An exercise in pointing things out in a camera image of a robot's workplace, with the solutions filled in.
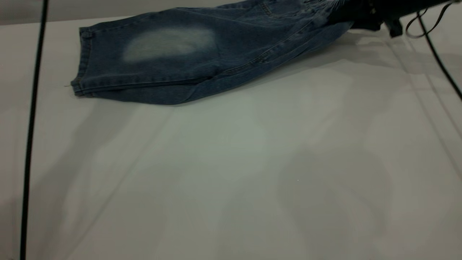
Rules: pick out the blue denim shorts with print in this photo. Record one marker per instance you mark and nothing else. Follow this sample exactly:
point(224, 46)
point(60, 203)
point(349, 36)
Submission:
point(216, 54)

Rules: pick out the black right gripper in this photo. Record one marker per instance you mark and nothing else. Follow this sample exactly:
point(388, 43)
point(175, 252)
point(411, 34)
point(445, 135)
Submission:
point(391, 12)

